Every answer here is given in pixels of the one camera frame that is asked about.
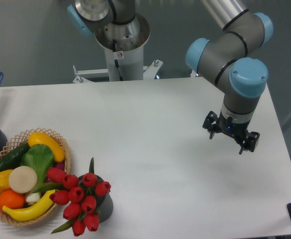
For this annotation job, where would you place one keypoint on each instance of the orange fruit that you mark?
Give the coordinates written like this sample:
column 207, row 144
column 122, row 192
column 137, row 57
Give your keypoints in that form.
column 11, row 199

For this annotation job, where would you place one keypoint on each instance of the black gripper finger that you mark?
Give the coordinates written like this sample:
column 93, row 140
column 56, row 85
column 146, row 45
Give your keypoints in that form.
column 211, row 124
column 249, row 141

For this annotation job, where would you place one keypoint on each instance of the yellow banana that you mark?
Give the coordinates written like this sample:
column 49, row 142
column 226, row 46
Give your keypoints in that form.
column 33, row 212

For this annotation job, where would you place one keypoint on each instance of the woven wicker basket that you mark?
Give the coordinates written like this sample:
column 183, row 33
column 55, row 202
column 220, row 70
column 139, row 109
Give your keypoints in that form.
column 17, row 141

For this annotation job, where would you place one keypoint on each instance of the yellow bell pepper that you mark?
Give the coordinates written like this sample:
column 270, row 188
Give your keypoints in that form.
column 4, row 180

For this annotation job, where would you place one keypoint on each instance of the green bok choy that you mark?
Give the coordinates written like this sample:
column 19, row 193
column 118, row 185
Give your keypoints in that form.
column 39, row 158

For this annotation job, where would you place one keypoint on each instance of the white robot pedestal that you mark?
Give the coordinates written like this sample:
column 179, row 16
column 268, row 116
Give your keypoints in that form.
column 124, row 52

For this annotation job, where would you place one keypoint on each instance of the beige round disc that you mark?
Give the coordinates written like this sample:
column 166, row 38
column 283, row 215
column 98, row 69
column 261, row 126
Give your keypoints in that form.
column 22, row 179

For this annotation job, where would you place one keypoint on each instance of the dark green cucumber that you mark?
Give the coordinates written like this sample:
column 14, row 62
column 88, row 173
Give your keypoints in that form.
column 13, row 158

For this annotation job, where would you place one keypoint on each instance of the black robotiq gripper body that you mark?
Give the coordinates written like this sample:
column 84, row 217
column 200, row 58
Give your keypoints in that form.
column 237, row 131

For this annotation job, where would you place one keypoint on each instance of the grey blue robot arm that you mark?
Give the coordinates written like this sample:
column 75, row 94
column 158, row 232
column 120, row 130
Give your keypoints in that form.
column 225, row 63

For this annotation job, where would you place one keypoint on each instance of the red tulip bouquet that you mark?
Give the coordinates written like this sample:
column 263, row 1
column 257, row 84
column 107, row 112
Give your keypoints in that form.
column 70, row 194

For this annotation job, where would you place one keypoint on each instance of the purple sweet potato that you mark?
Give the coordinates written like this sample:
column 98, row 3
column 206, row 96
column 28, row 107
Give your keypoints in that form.
column 56, row 173

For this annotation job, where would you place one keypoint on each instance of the dark grey ribbed vase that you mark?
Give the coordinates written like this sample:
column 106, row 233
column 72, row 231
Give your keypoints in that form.
column 97, row 200

